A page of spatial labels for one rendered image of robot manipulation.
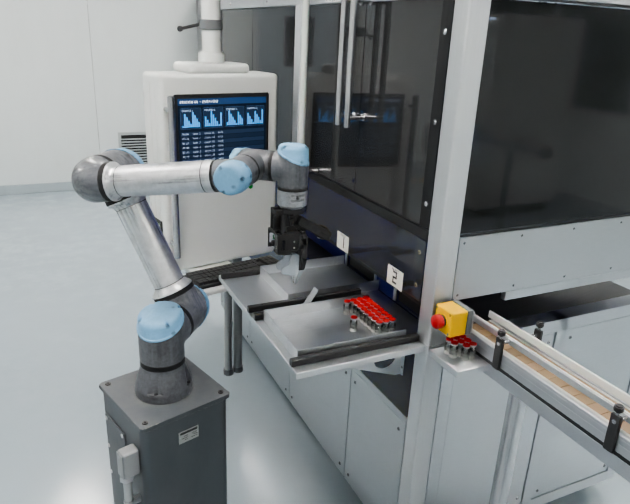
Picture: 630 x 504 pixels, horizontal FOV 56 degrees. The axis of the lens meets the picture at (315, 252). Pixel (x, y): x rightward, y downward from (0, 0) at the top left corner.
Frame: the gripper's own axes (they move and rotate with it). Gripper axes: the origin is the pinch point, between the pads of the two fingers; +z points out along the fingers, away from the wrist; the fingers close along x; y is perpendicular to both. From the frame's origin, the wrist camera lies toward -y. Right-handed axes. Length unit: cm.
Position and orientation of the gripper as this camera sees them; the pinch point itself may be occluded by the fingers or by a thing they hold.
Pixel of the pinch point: (297, 278)
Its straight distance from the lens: 155.7
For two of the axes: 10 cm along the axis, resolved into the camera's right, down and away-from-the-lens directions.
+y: -9.1, 1.1, -4.1
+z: -0.4, 9.4, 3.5
